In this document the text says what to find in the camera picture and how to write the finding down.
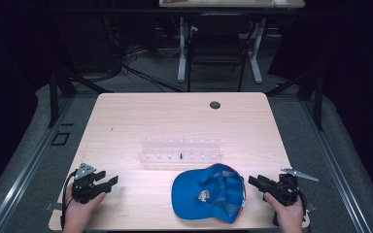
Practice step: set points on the person's right hand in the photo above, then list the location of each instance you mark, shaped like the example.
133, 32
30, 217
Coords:
286, 216

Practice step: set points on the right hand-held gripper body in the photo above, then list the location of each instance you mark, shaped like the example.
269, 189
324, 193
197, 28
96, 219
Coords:
286, 191

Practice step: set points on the black chair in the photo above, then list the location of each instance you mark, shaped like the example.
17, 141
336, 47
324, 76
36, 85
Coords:
217, 47

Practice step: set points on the aluminium floor rail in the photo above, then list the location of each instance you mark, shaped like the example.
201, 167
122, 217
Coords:
22, 183
336, 168

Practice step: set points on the clear acrylic peg rack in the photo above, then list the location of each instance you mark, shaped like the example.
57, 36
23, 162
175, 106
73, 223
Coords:
181, 150

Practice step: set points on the blue baseball cap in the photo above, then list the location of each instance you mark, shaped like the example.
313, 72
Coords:
207, 194

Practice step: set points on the person's left hand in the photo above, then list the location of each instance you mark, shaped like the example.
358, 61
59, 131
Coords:
77, 212

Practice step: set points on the black metal stand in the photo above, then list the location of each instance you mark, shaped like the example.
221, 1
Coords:
53, 97
319, 100

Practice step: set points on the white-legged desk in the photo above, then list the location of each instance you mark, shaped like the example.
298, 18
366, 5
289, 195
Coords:
233, 4

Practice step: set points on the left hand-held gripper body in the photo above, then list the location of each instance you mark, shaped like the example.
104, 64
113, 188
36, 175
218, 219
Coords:
83, 189

